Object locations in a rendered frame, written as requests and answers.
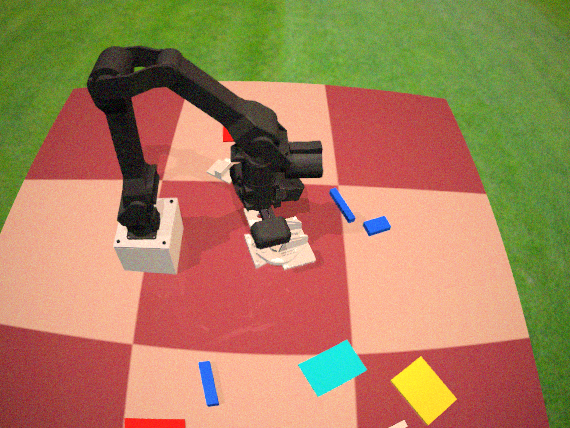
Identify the yellow rectangular plate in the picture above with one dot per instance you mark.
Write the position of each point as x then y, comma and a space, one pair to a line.
423, 390

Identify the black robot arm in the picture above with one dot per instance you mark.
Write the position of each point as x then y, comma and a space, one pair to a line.
261, 142

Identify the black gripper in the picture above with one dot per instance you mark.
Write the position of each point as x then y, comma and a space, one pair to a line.
270, 231

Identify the cyan rectangular plate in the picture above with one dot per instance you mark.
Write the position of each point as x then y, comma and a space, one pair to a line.
332, 368

